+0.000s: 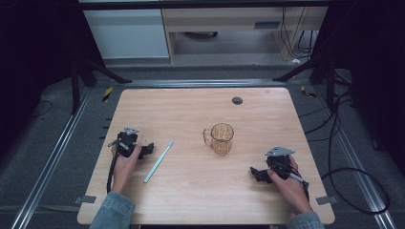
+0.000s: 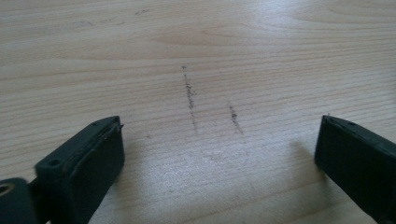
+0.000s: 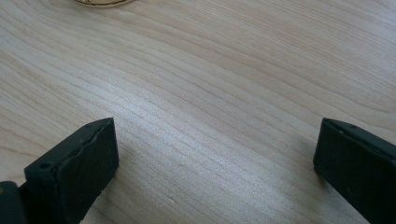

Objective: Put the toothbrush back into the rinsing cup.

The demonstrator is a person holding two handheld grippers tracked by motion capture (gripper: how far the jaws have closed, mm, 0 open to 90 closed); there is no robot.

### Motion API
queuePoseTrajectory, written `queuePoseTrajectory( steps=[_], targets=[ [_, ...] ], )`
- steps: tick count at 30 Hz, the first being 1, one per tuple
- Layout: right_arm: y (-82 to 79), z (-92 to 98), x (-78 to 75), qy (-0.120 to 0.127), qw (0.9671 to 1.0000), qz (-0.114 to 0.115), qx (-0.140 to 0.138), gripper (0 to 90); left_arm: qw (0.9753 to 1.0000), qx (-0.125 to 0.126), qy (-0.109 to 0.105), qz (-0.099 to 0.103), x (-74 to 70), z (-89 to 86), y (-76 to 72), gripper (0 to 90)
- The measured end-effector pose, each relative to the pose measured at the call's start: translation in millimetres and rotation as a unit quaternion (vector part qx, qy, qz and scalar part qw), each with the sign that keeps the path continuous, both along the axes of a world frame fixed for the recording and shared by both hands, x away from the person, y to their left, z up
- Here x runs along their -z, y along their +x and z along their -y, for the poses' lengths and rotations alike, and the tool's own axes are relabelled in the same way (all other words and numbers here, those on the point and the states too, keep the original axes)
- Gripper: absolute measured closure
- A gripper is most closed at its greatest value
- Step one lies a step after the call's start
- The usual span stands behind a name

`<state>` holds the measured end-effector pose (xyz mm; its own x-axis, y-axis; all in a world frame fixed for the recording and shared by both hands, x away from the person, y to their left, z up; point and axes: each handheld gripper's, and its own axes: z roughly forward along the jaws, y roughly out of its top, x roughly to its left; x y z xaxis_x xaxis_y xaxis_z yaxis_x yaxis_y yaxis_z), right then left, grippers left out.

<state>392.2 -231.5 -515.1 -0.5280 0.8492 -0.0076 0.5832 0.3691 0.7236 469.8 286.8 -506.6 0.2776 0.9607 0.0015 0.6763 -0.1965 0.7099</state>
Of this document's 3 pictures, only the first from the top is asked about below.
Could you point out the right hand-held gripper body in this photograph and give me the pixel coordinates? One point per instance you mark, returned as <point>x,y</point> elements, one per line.
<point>279,160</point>

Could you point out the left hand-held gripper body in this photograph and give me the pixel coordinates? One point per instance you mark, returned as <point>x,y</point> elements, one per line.
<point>127,143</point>

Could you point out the light blue toothbrush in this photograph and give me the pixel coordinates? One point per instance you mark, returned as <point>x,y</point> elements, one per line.
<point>157,162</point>

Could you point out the clear amber glass mug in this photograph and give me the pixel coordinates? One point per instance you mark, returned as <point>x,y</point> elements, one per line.
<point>220,140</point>

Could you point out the person's left hand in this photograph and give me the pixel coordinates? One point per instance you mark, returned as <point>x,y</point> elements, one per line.
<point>123,171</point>

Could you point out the person's right hand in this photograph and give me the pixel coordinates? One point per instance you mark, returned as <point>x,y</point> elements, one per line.
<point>291,191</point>

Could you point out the yellow black tape strip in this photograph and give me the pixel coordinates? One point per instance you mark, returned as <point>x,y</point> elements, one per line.
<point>307,92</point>
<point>107,94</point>

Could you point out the round grey table grommet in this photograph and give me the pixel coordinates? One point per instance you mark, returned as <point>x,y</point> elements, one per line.
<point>237,100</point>

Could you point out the black metal stand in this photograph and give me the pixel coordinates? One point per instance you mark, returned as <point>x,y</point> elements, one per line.
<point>75,86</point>
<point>329,79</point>

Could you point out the white cabinet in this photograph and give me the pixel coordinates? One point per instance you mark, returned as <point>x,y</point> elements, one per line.
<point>127,33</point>

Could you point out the light wooden desk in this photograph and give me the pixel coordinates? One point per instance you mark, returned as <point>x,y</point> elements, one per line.
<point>223,19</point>

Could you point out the grey table bracket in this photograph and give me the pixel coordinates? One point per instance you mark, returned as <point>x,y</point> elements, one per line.
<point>326,200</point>
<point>86,199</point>

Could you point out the long metal floor rail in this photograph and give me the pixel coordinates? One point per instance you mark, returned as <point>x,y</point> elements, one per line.
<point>54,159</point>
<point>359,171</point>

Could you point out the metal cross rail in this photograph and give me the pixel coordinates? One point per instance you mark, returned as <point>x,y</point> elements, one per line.
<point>207,83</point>

